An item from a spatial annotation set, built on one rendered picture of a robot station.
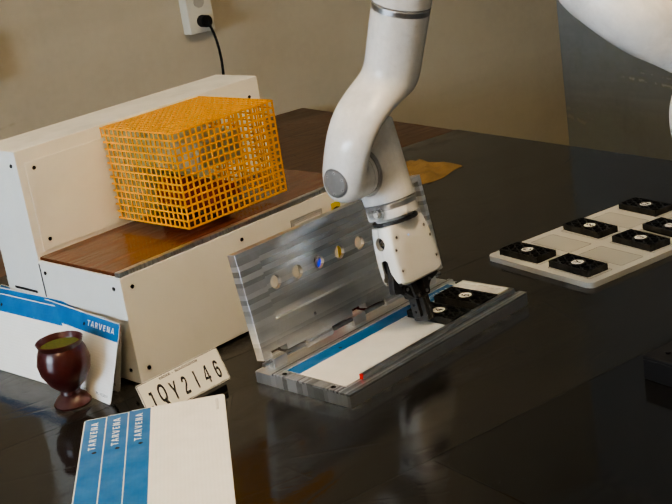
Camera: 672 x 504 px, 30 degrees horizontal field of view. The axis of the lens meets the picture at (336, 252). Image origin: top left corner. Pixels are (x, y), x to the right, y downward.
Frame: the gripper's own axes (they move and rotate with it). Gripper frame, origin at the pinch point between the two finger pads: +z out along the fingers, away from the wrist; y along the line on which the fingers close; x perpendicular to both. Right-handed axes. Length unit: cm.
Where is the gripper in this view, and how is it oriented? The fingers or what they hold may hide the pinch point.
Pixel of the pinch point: (421, 307)
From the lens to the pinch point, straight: 204.5
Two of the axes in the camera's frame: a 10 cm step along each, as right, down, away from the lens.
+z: 2.9, 9.4, 1.6
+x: -6.7, 0.8, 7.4
